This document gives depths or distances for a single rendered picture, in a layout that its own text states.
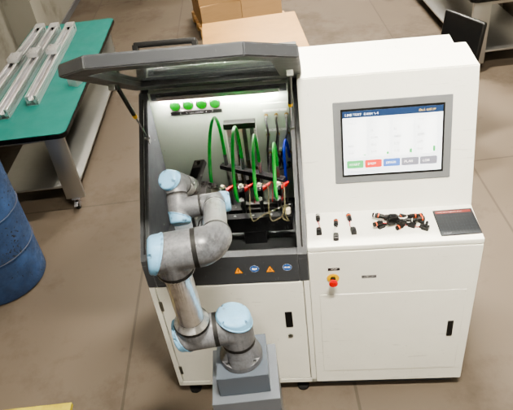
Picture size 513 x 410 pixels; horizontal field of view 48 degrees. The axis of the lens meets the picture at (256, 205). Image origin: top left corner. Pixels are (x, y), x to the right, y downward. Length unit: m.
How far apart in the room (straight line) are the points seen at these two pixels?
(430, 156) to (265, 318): 1.01
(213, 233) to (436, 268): 1.16
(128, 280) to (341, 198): 1.80
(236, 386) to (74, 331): 1.74
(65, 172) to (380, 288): 2.65
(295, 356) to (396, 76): 1.39
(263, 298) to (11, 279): 1.89
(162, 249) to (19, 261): 2.37
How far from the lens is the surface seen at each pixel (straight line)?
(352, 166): 2.45
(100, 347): 3.53
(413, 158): 2.47
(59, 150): 4.35
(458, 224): 2.49
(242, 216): 2.55
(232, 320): 1.93
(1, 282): 3.93
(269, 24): 4.94
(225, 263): 2.44
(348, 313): 2.65
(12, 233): 3.82
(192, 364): 2.98
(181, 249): 1.61
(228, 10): 7.05
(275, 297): 2.57
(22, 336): 3.80
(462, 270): 2.55
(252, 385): 2.11
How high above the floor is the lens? 2.57
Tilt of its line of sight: 38 degrees down
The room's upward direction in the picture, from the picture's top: 8 degrees counter-clockwise
